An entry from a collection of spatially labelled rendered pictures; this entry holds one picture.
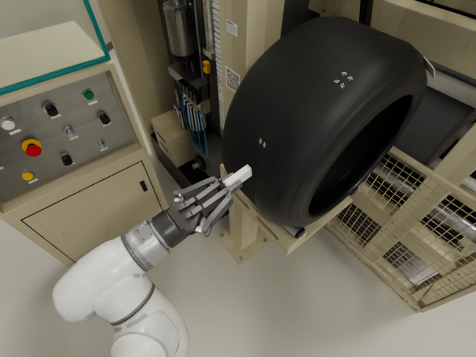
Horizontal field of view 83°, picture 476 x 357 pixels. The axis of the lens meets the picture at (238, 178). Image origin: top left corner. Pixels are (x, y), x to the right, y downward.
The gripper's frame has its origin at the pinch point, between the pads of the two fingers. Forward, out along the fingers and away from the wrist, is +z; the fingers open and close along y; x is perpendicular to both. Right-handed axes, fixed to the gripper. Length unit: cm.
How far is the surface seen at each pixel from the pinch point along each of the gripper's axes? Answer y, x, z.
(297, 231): -9.6, 33.1, 12.1
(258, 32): 26.3, -11.3, 29.1
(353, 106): -9.8, -13.3, 21.8
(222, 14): 37.0, -13.8, 25.6
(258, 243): 23, 126, 18
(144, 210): 57, 67, -26
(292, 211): -11.2, 8.5, 6.6
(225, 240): 38, 123, 2
